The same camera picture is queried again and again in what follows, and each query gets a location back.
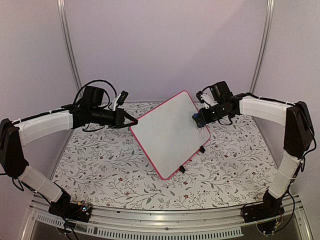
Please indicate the blue whiteboard eraser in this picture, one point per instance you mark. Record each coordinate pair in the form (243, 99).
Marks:
(199, 120)

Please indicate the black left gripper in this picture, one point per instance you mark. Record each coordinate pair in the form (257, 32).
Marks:
(119, 119)

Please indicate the front aluminium rail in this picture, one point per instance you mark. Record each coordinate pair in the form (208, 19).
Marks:
(226, 223)

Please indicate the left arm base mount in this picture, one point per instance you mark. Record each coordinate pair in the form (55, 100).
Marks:
(64, 208)

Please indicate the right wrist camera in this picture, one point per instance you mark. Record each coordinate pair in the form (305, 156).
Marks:
(205, 99)

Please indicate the floral patterned table mat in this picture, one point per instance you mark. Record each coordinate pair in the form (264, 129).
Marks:
(108, 167)

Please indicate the right aluminium frame post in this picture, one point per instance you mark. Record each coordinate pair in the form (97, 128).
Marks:
(270, 5)

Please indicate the left aluminium frame post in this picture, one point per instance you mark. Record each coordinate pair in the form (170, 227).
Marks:
(61, 7)

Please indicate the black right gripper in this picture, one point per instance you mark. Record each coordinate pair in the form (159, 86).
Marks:
(205, 117)

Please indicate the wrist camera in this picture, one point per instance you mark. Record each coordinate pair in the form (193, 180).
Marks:
(205, 99)
(118, 100)

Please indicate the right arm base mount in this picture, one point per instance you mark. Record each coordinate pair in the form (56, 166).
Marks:
(267, 218)

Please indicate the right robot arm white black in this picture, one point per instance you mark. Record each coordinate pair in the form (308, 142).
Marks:
(299, 135)

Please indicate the aluminium frame post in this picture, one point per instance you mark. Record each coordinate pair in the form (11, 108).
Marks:
(270, 5)
(61, 7)

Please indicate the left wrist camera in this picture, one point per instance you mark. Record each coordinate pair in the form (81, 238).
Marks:
(118, 100)

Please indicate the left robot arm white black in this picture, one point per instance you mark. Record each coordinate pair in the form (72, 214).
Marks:
(85, 110)

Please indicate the pink framed whiteboard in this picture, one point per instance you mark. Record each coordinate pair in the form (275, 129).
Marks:
(168, 135)

